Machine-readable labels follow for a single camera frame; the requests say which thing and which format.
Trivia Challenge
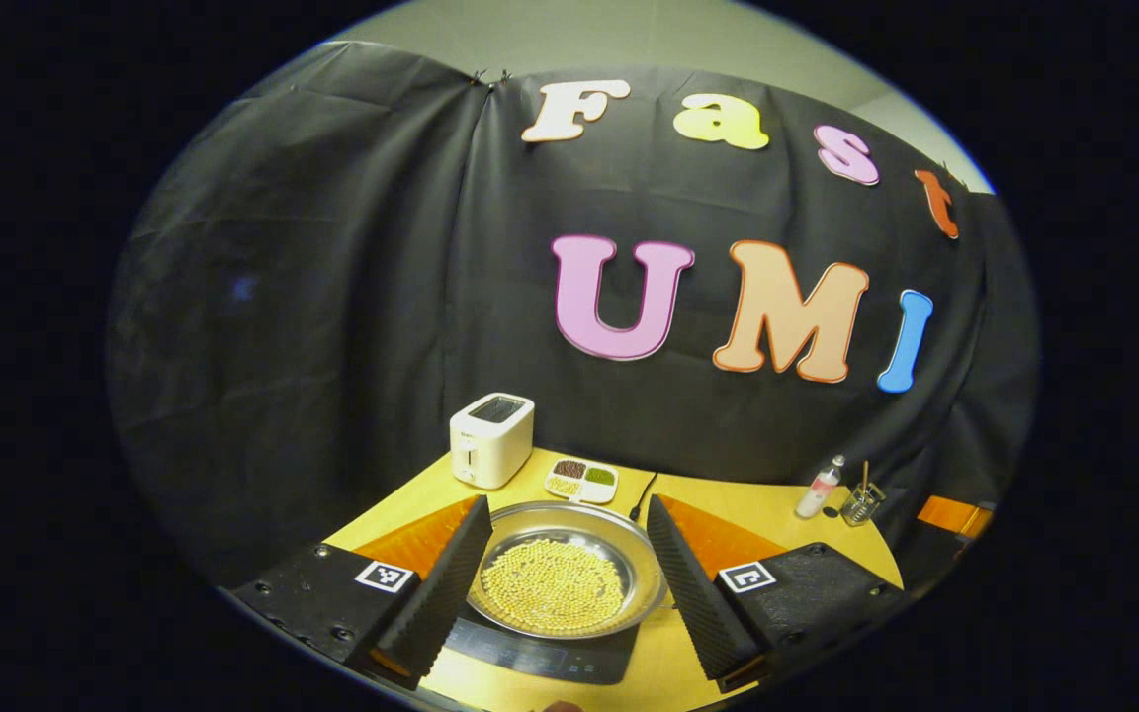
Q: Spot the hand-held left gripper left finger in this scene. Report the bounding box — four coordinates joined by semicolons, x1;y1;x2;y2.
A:
231;496;494;692

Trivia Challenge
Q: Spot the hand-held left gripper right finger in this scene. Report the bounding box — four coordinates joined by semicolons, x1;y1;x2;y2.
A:
645;496;917;695

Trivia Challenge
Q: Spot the stainless steel pot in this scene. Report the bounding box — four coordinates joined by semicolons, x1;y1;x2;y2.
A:
466;500;674;641

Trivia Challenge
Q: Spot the black induction cooktop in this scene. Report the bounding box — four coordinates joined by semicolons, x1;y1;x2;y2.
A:
443;593;642;686

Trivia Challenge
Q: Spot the pile of yellow soybeans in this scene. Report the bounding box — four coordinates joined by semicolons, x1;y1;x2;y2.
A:
481;538;625;632

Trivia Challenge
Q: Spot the clear bottle pink label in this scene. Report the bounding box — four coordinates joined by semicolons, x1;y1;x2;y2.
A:
795;455;845;520

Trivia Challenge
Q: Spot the white toaster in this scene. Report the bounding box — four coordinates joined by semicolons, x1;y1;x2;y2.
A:
450;393;536;490

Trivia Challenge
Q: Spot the white divided bean dish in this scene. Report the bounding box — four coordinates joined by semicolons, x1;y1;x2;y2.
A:
544;458;620;505

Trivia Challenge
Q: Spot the black backdrop cloth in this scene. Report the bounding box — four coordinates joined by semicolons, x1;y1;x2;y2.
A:
107;40;1040;589

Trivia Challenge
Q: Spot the metal wire utensil holder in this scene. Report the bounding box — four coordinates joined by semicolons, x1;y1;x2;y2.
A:
839;482;887;527

